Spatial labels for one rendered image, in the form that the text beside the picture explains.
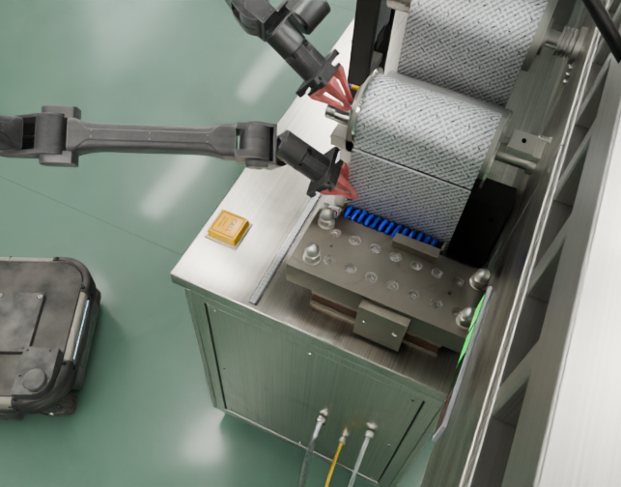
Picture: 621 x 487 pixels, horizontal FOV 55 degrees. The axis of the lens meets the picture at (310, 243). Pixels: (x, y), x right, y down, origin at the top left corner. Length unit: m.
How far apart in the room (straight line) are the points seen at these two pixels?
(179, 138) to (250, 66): 2.14
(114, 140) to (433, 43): 0.64
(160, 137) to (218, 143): 0.11
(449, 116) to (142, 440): 1.51
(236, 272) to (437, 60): 0.61
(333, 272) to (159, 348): 1.21
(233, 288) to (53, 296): 1.00
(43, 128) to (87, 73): 2.13
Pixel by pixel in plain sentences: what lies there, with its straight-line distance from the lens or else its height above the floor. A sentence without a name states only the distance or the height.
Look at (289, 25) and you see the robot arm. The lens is 1.14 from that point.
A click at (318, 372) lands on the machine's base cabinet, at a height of 0.73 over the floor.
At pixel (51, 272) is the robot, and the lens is 2.24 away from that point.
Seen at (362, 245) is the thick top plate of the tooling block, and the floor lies 1.03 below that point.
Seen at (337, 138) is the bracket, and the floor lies 1.13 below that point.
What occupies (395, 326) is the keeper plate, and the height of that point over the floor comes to 1.01.
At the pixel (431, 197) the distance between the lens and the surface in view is 1.16.
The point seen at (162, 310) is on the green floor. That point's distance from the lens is 2.33.
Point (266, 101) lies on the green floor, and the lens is 3.04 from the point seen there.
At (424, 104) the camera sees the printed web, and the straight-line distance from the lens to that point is 1.09.
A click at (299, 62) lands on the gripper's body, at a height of 1.31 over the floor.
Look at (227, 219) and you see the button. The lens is 1.37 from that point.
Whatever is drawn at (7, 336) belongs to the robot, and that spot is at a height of 0.26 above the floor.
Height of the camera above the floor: 2.01
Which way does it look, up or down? 55 degrees down
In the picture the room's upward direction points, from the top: 5 degrees clockwise
